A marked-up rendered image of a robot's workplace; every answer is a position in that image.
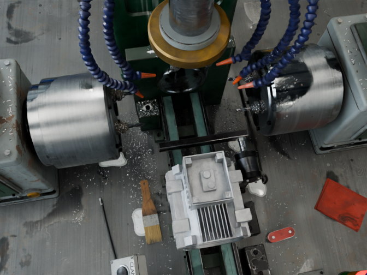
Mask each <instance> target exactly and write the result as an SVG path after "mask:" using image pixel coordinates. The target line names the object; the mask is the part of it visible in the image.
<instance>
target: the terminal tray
mask: <svg viewBox="0 0 367 275"><path fill-rule="evenodd" d="M219 154H221V157H218V155H219ZM187 159H190V160H191V161H190V162H187ZM182 174H183V179H184V184H185V189H186V194H187V199H188V202H187V203H188V204H189V206H188V208H189V209H190V210H191V211H192V210H195V209H196V208H197V209H199V208H200V207H201V208H203V207H207V206H209V207H210V206H211V205H212V206H214V205H216V206H217V205H218V204H220V205H222V204H223V205H224V204H225V203H226V204H227V205H229V204H230V203H231V202H232V201H233V200H234V195H233V190H232V185H231V182H230V178H229V173H228V168H227V163H226V159H225V156H224V151H217V152H210V153H203V154H196V155H192V156H185V157H183V160H182ZM227 193H230V196H227ZM195 198H197V199H198V201H197V202H195V201H194V199H195Z"/></svg>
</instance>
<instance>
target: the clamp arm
mask: <svg viewBox="0 0 367 275"><path fill-rule="evenodd" d="M247 137H248V131H247V129H245V130H238V131H231V132H226V133H222V132H218V133H217V134H212V135H206V136H199V137H192V138H188V139H181V140H174V141H168V140H164V141H163V142H160V143H158V149H159V152H167V151H173V150H180V149H185V148H192V147H198V146H205V145H212V144H219V143H223V142H230V141H238V140H239V141H240V140H241V139H242V140H244V138H245V140H246V139H247ZM240 138H241V139H240Z"/></svg>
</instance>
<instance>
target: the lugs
mask: <svg viewBox="0 0 367 275"><path fill-rule="evenodd" d="M225 159H226V163H227V167H230V166H232V163H231V159H230V158H227V157H225ZM172 172H173V175H177V176H178V175H180V174H182V165H181V164H178V165H175V166H173V167H172ZM234 230H235V234H236V237H244V236H248V233H247V228H246V227H245V226H241V227H238V228H235V229H234ZM183 239H184V243H185V247H189V246H193V245H196V244H198V243H197V238H196V235H190V236H187V237H184V238H183Z"/></svg>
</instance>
